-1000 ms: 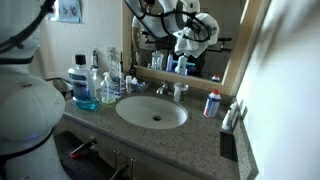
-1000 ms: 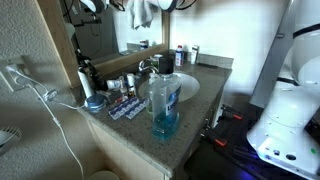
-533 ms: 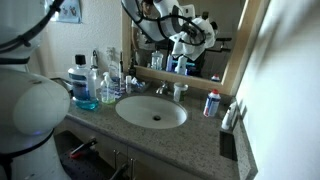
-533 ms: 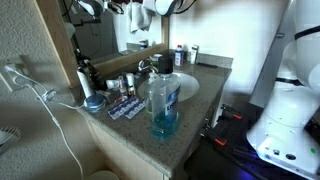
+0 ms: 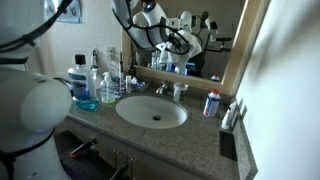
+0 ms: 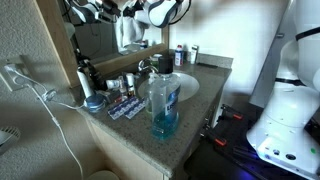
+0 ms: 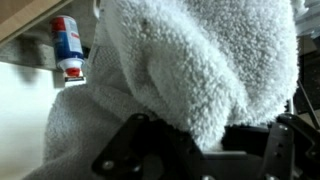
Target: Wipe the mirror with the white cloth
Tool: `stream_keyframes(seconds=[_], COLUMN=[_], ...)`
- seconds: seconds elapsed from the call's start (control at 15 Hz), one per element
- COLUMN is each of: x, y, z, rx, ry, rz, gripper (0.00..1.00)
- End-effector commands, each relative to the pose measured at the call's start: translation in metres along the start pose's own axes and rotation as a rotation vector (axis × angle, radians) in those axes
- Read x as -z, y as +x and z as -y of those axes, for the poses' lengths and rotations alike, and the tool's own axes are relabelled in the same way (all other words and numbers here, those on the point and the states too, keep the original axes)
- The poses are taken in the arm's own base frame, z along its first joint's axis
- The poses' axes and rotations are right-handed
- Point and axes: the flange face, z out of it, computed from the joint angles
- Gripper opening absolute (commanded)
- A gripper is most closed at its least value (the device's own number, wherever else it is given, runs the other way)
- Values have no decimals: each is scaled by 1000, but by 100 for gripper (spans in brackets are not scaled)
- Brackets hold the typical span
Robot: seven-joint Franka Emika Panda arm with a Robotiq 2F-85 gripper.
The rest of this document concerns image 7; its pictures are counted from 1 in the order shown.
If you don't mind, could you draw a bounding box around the white terry cloth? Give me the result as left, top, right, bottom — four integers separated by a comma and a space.
23, 0, 301, 180

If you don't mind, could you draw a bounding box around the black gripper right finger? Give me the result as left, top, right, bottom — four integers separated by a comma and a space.
221, 113, 320, 180

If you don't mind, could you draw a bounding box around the red white blue spray can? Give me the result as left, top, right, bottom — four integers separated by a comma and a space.
49, 14, 86, 78

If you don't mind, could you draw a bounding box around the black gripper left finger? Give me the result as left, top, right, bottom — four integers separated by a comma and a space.
91, 113, 204, 180

